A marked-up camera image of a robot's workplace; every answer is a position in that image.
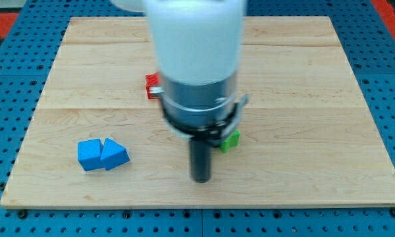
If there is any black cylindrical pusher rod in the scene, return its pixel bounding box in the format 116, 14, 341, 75
190, 139, 212, 183

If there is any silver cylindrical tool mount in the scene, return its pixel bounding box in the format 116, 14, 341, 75
159, 73, 250, 147

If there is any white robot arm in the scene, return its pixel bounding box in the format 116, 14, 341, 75
111, 0, 249, 183

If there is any blue cube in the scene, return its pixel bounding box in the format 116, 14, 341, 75
77, 138, 103, 171

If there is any green block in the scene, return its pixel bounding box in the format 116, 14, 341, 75
220, 130, 240, 153

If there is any red block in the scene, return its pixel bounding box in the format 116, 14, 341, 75
145, 72, 161, 99

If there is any blue triangular prism block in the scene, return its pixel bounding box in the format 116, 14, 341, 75
100, 138, 130, 170

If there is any wooden board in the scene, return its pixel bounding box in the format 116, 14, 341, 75
0, 16, 395, 209

